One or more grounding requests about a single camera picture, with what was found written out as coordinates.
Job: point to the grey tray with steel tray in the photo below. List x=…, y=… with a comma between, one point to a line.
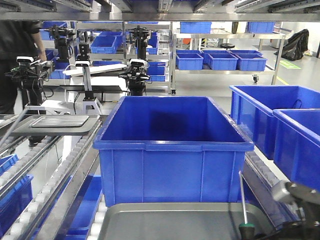
x=56, y=125

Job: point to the other robot left arm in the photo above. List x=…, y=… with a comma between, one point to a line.
x=31, y=74

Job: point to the large steel tray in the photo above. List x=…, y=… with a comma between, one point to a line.
x=172, y=221

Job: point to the right front blue bin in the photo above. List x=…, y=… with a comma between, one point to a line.
x=297, y=145

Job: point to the central blue plastic bin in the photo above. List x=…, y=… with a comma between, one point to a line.
x=180, y=149

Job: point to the right rear blue bin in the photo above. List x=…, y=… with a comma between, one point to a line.
x=252, y=109

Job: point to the black garbage bag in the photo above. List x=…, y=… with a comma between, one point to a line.
x=296, y=46

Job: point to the other robot right arm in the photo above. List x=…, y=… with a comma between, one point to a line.
x=136, y=76

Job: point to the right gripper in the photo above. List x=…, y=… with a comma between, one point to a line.
x=307, y=201

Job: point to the metal cart with bins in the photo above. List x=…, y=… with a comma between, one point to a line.
x=226, y=61

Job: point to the person in black clothes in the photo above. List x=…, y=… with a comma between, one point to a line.
x=17, y=39

